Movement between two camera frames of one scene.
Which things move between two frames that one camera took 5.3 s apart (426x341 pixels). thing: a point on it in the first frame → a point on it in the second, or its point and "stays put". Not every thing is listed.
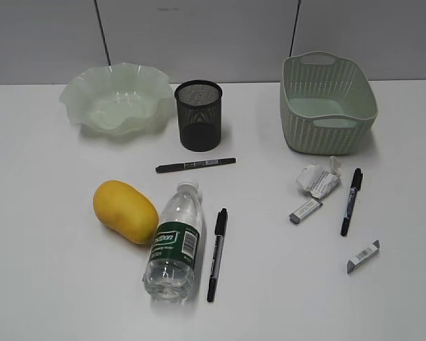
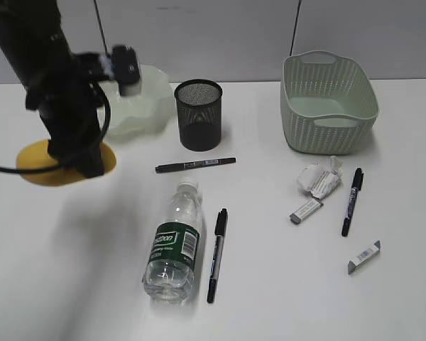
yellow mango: x=126 y=212 → x=36 y=153
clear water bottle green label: x=169 y=272 stays put
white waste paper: x=318 y=181 stays put
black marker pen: x=356 y=183 stays put
